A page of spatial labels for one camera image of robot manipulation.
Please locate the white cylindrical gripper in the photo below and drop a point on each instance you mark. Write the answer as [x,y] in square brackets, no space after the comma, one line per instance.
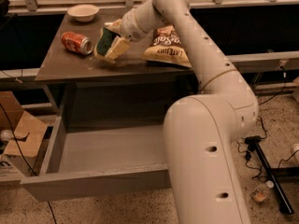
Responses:
[130,27]

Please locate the green yellow sponge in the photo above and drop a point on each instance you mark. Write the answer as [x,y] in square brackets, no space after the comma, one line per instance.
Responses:
[104,43]

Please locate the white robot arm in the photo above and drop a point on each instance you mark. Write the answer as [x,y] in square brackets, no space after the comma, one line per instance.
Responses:
[198,129]

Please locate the grey cabinet counter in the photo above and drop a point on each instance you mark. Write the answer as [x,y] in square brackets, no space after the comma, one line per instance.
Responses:
[62,66]

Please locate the grey open drawer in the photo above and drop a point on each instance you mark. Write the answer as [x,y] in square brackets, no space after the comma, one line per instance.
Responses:
[107,140]

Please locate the white bowl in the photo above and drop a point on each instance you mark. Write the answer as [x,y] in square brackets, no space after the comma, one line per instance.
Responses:
[83,13]

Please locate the red soda can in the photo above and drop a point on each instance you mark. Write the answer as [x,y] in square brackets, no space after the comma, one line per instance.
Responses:
[78,43]

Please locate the yellow brown chips bag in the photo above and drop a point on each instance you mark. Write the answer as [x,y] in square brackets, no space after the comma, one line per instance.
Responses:
[166,47]

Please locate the brown cardboard box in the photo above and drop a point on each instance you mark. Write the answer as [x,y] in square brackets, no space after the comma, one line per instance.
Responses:
[21,140]

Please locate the white shoe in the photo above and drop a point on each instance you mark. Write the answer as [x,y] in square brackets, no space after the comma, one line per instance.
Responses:
[295,152]

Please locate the small clear plastic cup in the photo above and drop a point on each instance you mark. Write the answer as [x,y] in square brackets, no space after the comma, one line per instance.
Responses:
[262,191]

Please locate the black stand leg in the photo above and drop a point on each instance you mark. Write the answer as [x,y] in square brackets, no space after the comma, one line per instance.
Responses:
[284,204]

